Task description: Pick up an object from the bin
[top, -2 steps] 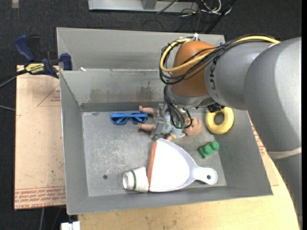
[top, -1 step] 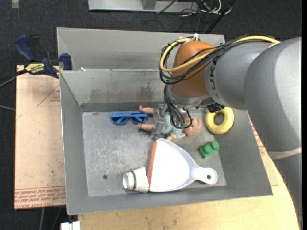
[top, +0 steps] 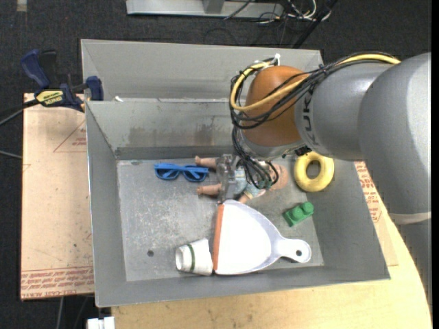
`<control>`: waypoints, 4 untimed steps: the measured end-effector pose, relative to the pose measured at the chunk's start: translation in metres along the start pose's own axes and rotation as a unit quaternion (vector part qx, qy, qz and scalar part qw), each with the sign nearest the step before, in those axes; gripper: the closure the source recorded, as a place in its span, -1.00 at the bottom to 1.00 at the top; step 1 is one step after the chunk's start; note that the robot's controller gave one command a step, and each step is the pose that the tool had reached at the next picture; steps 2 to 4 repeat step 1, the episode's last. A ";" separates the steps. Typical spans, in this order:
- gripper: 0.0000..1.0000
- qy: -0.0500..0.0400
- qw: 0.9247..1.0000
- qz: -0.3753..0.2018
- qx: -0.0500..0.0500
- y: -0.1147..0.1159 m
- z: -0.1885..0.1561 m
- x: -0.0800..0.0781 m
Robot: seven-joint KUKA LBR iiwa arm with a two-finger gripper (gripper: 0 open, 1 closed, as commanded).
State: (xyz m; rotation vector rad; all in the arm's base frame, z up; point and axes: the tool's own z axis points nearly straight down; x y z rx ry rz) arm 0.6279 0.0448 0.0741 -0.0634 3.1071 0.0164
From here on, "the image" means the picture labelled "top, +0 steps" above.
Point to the white cup with green stripe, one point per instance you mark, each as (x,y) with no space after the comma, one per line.
(197,257)

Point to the grey metal bin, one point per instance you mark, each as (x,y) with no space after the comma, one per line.
(164,218)

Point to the brown cardboard board red print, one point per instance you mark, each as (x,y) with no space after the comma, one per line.
(55,201)

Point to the white dustpan with orange edge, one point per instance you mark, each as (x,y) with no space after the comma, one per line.
(247,242)

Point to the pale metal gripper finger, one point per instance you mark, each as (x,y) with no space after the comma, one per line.
(229,190)
(224,164)

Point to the blue sunglasses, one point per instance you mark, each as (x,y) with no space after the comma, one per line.
(164,172)

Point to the toy doll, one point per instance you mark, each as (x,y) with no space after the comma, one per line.
(279,178)

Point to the black cylinder on white bracket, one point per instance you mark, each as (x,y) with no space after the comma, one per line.
(302,150)

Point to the green toy brick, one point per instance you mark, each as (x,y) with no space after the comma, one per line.
(296,214)

